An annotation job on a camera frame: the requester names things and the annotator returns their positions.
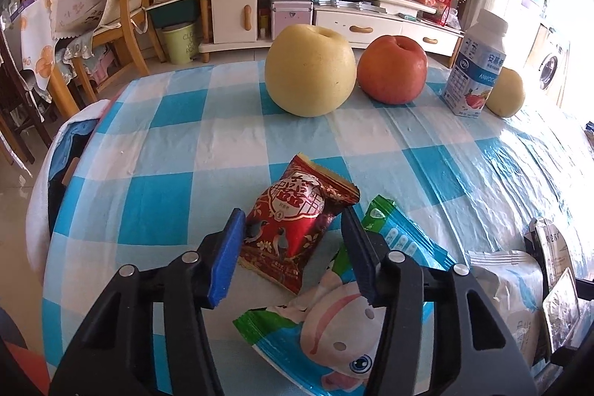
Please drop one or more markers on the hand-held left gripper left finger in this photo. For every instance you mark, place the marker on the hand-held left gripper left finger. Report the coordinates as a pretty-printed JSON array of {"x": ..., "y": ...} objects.
[{"x": 227, "y": 259}]

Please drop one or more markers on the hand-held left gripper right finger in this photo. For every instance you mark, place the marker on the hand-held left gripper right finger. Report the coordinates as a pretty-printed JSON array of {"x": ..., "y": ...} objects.
[{"x": 359, "y": 259}]

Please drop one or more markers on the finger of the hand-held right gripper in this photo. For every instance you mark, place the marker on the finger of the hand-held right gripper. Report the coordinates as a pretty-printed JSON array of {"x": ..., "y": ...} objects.
[
  {"x": 575, "y": 356},
  {"x": 584, "y": 288}
]

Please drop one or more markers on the silver foil packet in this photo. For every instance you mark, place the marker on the silver foil packet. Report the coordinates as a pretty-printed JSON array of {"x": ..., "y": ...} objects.
[{"x": 561, "y": 312}]

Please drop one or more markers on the blue foil packet white text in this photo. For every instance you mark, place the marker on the blue foil packet white text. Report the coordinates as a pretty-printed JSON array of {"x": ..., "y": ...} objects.
[{"x": 552, "y": 247}]

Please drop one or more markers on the red gold snack packet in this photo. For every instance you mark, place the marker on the red gold snack packet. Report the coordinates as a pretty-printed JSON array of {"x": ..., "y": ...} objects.
[{"x": 292, "y": 224}]

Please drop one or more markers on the green blue cartoon packet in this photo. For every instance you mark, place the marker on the green blue cartoon packet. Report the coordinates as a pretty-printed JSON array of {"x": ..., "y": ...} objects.
[{"x": 325, "y": 333}]

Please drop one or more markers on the light green trash bin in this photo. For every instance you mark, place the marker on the light green trash bin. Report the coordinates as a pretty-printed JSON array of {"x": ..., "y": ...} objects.
[{"x": 178, "y": 43}]

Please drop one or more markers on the blue white checked tablecloth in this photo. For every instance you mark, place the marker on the blue white checked tablecloth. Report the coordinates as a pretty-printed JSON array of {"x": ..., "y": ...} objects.
[{"x": 185, "y": 145}]

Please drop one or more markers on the red apple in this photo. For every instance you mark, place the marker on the red apple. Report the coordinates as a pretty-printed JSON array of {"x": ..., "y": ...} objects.
[{"x": 392, "y": 69}]

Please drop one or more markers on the yellow pear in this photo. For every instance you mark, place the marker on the yellow pear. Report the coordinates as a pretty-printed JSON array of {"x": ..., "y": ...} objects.
[
  {"x": 311, "y": 71},
  {"x": 509, "y": 94}
]

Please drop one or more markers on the white yogurt bottle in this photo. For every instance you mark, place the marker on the white yogurt bottle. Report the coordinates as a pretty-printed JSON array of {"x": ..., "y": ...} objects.
[{"x": 473, "y": 66}]

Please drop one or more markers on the white washing machine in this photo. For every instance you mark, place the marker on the white washing machine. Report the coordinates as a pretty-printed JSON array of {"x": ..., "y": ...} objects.
[{"x": 552, "y": 66}]

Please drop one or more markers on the pink plastic stool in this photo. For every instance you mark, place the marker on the pink plastic stool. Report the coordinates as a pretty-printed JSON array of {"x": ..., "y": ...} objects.
[{"x": 102, "y": 66}]

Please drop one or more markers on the white television cabinet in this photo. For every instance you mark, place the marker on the white television cabinet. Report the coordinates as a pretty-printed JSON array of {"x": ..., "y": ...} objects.
[{"x": 232, "y": 15}]

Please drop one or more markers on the pink storage box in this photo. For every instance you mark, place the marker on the pink storage box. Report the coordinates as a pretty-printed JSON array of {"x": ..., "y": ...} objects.
[{"x": 290, "y": 18}]

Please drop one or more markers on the dark green crate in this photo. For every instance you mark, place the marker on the dark green crate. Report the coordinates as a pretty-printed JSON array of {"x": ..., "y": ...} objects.
[{"x": 174, "y": 13}]

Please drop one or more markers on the dark wooden chair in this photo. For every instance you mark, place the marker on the dark wooden chair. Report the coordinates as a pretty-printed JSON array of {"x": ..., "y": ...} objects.
[{"x": 18, "y": 99}]

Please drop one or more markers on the red plastic bag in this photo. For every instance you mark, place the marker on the red plastic bag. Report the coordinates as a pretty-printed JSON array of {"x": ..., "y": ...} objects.
[{"x": 446, "y": 8}]

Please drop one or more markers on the light wooden chair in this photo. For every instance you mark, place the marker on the light wooden chair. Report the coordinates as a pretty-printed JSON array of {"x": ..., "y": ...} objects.
[{"x": 126, "y": 6}]

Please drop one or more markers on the dining table with printed cloth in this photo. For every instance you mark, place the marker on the dining table with printed cloth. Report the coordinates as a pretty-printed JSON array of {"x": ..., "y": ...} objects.
[{"x": 41, "y": 52}]

